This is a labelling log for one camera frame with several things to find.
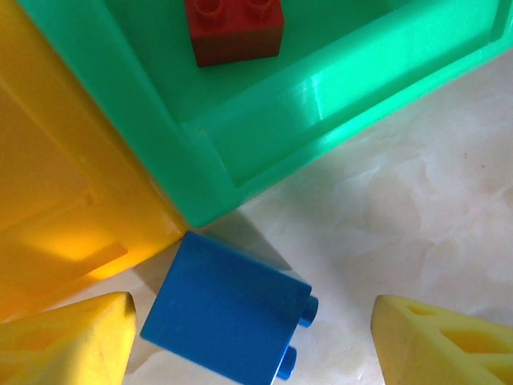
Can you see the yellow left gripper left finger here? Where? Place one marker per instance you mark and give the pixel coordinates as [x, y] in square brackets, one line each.
[68, 345]

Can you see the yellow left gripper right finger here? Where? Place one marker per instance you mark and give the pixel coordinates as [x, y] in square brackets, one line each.
[441, 353]

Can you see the tall blue lego brick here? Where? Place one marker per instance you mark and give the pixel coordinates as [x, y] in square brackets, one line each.
[224, 305]

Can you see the yellow plastic bin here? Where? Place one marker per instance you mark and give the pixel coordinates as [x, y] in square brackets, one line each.
[60, 160]

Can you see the green bin holding red bricks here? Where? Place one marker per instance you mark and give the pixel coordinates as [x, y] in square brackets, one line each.
[280, 112]

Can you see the small red lego brick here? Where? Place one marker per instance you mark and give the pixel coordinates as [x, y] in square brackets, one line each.
[236, 36]

